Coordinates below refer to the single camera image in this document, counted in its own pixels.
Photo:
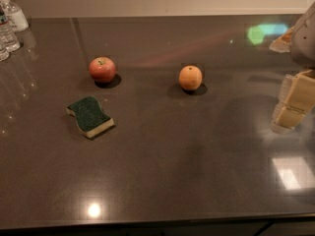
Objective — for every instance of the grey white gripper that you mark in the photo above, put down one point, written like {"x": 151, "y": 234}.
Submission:
{"x": 304, "y": 41}

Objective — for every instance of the orange fruit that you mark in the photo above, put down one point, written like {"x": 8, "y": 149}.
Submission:
{"x": 190, "y": 78}

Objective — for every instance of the red apple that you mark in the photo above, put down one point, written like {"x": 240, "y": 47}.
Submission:
{"x": 102, "y": 70}

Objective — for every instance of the green and yellow sponge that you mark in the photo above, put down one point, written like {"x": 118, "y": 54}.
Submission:
{"x": 90, "y": 117}

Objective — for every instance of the white pump sanitizer bottle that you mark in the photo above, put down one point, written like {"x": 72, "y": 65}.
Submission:
{"x": 15, "y": 15}

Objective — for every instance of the clear plastic water bottle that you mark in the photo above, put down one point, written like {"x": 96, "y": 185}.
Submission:
{"x": 7, "y": 35}

